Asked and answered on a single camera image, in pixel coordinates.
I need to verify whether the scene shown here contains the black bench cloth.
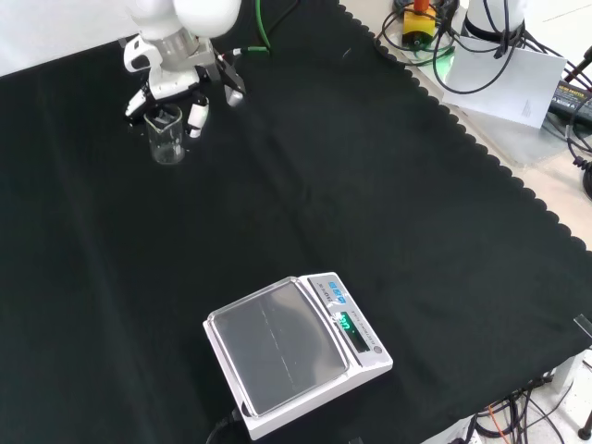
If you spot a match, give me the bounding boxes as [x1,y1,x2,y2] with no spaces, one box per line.
[0,3,592,444]

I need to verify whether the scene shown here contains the black cable loop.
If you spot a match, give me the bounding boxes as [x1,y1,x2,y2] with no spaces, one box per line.
[432,18,526,95]

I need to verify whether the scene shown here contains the black balance cable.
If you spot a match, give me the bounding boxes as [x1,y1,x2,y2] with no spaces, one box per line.
[204,405,245,444]

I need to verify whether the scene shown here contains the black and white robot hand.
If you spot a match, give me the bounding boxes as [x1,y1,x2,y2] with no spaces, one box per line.
[118,35,247,140]

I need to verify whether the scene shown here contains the clear glass beaker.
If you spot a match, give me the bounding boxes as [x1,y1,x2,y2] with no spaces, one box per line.
[142,105,188,166]

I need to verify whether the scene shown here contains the black power adapter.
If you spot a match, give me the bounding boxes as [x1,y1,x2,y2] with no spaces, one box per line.
[549,79,592,117]

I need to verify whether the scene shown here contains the white electronic balance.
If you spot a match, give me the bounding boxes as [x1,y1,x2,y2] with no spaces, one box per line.
[202,271,395,441]

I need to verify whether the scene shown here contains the black floor cables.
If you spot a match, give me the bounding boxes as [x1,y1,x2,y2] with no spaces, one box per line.
[471,369,592,444]

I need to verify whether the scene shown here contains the white paper sheet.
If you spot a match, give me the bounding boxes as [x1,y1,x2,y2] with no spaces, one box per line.
[441,34,568,130]

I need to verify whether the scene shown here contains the yellow stop button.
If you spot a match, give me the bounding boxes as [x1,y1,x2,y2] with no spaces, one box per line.
[401,0,438,51]

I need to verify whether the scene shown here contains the green cable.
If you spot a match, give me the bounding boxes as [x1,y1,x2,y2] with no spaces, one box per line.
[232,0,273,57]

